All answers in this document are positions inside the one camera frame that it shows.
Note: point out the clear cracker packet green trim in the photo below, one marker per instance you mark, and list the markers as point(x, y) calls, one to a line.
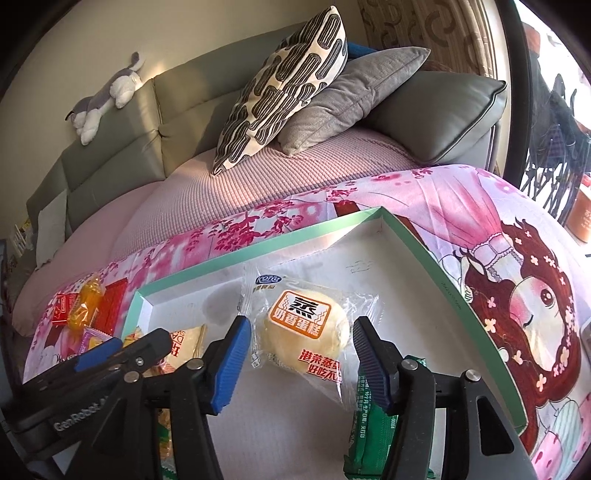
point(168, 468)

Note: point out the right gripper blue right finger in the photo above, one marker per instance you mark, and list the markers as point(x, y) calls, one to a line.
point(379, 362)

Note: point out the light grey small cushion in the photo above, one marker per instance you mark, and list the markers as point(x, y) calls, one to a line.
point(51, 229)

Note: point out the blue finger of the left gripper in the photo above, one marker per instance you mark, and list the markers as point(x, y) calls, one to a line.
point(98, 354)
point(142, 354)

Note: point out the red patterned packet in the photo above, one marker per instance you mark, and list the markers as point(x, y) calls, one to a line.
point(109, 307)

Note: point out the orange bread packet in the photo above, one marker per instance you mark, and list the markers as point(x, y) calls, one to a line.
point(86, 304)

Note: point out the green snack packet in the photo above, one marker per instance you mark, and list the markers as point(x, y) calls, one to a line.
point(371, 435)

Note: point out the grey white plush toy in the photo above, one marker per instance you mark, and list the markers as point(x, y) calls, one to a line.
point(85, 116)

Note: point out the steamed cake clear packet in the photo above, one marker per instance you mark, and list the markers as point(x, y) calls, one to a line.
point(306, 329)

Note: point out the mint green cardboard tray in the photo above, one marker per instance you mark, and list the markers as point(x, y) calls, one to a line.
point(277, 425)

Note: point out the patterned beige curtain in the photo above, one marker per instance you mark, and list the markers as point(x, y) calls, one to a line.
point(464, 36)

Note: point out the pink cartoon printed blanket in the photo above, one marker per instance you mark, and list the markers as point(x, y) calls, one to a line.
point(516, 267)

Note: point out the white peach crisp packet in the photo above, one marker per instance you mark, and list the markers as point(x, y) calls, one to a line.
point(185, 344)

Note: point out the red triangular snack packet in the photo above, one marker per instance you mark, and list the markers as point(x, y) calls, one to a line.
point(62, 307)

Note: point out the pink sofa seat cover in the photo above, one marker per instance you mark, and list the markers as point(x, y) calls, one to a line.
point(191, 197)

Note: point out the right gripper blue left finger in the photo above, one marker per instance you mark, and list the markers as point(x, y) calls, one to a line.
point(228, 356)

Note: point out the grey sofa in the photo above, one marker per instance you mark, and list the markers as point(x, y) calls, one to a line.
point(437, 116)

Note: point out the purple yellow snack packet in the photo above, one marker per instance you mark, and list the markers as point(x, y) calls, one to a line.
point(90, 338)

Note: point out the black cream patterned pillow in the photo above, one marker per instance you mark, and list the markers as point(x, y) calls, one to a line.
point(304, 64)

